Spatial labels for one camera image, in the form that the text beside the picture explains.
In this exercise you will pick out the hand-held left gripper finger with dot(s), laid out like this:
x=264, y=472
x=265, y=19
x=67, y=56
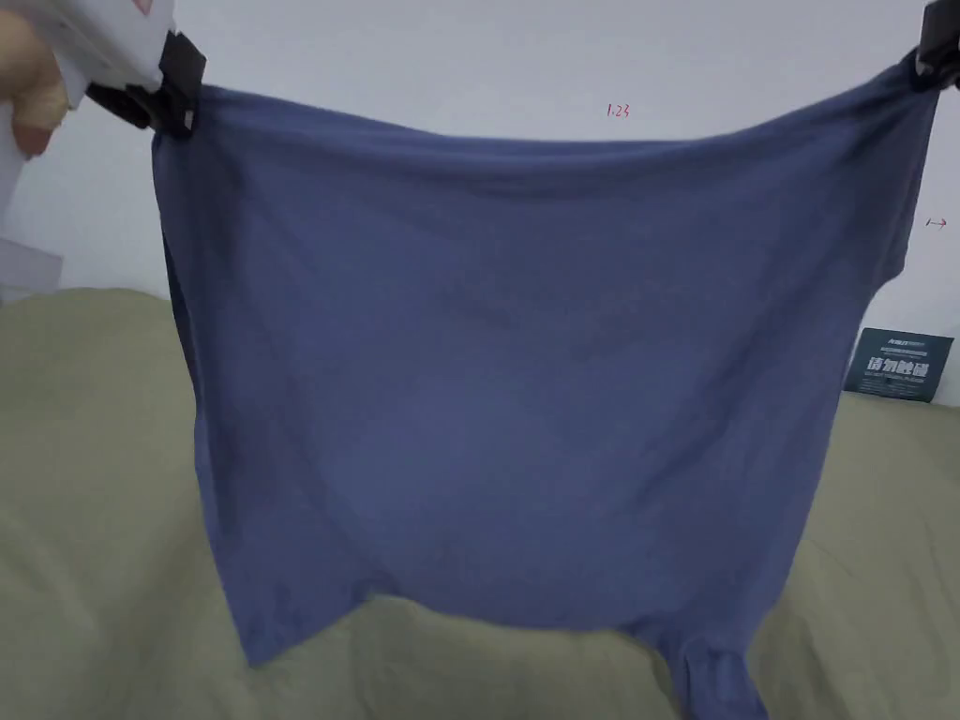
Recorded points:
x=120, y=103
x=180, y=101

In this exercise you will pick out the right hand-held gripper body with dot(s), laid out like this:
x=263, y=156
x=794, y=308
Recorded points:
x=946, y=21

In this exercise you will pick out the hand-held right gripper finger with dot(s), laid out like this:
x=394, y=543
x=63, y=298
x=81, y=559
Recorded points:
x=934, y=82
x=937, y=60

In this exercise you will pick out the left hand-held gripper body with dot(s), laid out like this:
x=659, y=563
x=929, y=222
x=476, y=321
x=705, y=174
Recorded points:
x=112, y=41

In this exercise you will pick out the dark blue shirt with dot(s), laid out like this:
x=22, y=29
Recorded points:
x=525, y=360

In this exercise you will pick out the person's left hand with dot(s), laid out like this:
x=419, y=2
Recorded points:
x=30, y=82

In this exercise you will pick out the white box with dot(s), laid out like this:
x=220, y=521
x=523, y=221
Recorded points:
x=26, y=270

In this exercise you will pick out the dark sign card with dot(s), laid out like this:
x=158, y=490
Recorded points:
x=894, y=367

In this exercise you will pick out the bed with pale green sheet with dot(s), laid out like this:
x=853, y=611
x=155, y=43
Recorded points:
x=90, y=487

